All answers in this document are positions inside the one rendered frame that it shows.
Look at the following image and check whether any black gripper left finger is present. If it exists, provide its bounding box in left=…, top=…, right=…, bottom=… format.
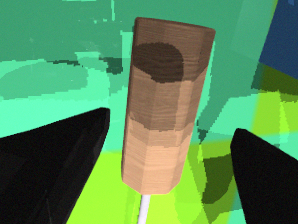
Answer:
left=0, top=107, right=110, bottom=224

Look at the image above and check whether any wooden-handled metal pick tool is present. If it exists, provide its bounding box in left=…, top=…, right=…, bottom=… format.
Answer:
left=121, top=18, right=216, bottom=224

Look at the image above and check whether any blue block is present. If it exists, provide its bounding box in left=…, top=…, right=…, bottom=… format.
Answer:
left=258, top=0, right=298, bottom=79

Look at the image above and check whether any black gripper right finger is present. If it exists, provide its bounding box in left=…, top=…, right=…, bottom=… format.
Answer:
left=230, top=128, right=298, bottom=224

